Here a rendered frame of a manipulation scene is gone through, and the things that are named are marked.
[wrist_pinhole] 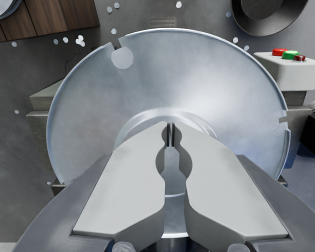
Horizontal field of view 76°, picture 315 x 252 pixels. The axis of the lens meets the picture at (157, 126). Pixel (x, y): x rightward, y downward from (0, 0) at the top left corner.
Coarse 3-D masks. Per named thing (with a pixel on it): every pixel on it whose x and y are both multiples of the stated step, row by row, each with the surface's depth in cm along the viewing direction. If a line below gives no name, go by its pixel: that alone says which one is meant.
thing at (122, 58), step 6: (120, 48) 20; (126, 48) 20; (114, 54) 20; (120, 54) 20; (126, 54) 20; (114, 60) 20; (120, 60) 20; (126, 60) 20; (132, 60) 20; (120, 66) 21; (126, 66) 21
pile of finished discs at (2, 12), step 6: (0, 0) 52; (6, 0) 52; (12, 0) 51; (18, 0) 53; (0, 6) 52; (6, 6) 52; (12, 6) 54; (18, 6) 55; (0, 12) 53; (6, 12) 55; (12, 12) 56; (0, 18) 56
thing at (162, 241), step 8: (160, 240) 33; (168, 240) 33; (176, 240) 33; (184, 240) 33; (192, 240) 33; (144, 248) 34; (152, 248) 34; (160, 248) 34; (168, 248) 34; (176, 248) 34; (184, 248) 34; (192, 248) 34; (200, 248) 35
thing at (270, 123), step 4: (268, 116) 23; (272, 116) 23; (276, 116) 23; (264, 120) 23; (268, 120) 23; (272, 120) 23; (276, 120) 23; (260, 124) 23; (264, 124) 23; (268, 124) 23; (272, 124) 23; (276, 124) 23; (264, 128) 23; (268, 128) 23; (272, 128) 23; (276, 128) 23
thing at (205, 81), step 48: (144, 48) 20; (192, 48) 20; (240, 48) 19; (96, 96) 22; (144, 96) 22; (192, 96) 22; (240, 96) 22; (48, 144) 24; (96, 144) 25; (240, 144) 24; (288, 144) 24
